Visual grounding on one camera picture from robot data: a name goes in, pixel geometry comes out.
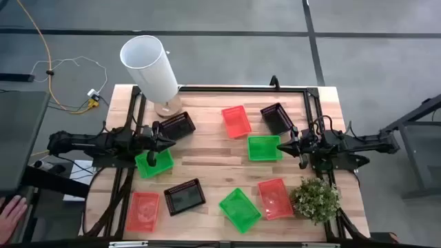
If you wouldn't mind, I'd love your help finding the black plastic basket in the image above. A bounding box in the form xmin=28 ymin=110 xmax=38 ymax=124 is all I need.
xmin=158 ymin=111 xmax=196 ymax=141
xmin=260 ymin=102 xmax=296 ymax=136
xmin=163 ymin=178 xmax=207 ymax=217

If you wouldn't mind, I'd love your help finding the black aluminium table frame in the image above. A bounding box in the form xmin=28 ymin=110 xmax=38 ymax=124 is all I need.
xmin=10 ymin=84 xmax=424 ymax=248

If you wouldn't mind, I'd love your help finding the green plastic basket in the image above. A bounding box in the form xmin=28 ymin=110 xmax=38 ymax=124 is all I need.
xmin=218 ymin=187 xmax=263 ymax=234
xmin=134 ymin=147 xmax=175 ymax=179
xmin=247 ymin=134 xmax=284 ymax=162

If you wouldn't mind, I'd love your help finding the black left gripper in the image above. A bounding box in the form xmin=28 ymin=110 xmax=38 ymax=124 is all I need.
xmin=136 ymin=121 xmax=176 ymax=167

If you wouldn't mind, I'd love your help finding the silver aluminium bracket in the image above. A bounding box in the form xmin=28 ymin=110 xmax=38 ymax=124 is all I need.
xmin=108 ymin=240 xmax=149 ymax=248
xmin=302 ymin=242 xmax=341 ymax=248

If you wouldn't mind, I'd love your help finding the black framed desk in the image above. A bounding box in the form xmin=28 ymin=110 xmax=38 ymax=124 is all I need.
xmin=378 ymin=92 xmax=441 ymax=200

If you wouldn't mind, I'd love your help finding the white paper sheet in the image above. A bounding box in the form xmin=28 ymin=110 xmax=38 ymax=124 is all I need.
xmin=63 ymin=159 xmax=96 ymax=203

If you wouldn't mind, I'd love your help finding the orange plastic basket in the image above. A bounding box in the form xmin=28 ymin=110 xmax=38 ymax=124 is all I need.
xmin=257 ymin=178 xmax=295 ymax=221
xmin=125 ymin=191 xmax=161 ymax=234
xmin=221 ymin=105 xmax=252 ymax=139

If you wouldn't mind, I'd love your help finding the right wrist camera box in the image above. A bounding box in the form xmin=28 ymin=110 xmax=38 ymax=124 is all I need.
xmin=302 ymin=130 xmax=320 ymax=143

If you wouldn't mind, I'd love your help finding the white shade wooden base lamp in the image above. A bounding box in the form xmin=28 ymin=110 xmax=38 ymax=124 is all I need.
xmin=119 ymin=34 xmax=183 ymax=119

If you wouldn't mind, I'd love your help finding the small green potted plant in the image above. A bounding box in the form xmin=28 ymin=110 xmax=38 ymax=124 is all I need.
xmin=289 ymin=176 xmax=341 ymax=226

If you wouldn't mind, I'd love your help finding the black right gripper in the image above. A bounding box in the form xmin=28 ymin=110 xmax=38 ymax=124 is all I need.
xmin=277 ymin=125 xmax=325 ymax=169

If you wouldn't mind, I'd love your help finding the black floor bar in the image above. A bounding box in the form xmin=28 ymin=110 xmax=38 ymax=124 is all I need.
xmin=0 ymin=72 xmax=36 ymax=83

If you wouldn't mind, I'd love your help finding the thin white cable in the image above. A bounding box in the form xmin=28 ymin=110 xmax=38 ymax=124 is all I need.
xmin=30 ymin=56 xmax=108 ymax=96

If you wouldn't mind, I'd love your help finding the black frame clamp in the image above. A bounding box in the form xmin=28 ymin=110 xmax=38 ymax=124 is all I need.
xmin=269 ymin=74 xmax=282 ymax=91

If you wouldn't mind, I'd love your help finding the grey desk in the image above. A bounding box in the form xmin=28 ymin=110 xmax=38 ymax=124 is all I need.
xmin=0 ymin=90 xmax=52 ymax=197

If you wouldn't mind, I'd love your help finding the yellow cable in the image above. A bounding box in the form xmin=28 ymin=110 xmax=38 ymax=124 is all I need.
xmin=15 ymin=0 xmax=101 ymax=116

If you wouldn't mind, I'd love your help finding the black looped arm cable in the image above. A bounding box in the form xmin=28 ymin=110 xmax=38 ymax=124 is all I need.
xmin=309 ymin=114 xmax=334 ymax=137
xmin=98 ymin=120 xmax=116 ymax=135

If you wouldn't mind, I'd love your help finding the silver black cylinder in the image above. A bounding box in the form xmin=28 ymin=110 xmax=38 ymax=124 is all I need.
xmin=32 ymin=158 xmax=67 ymax=175

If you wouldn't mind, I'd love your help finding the person's hand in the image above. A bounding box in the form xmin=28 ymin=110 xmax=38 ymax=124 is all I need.
xmin=0 ymin=195 xmax=28 ymax=245

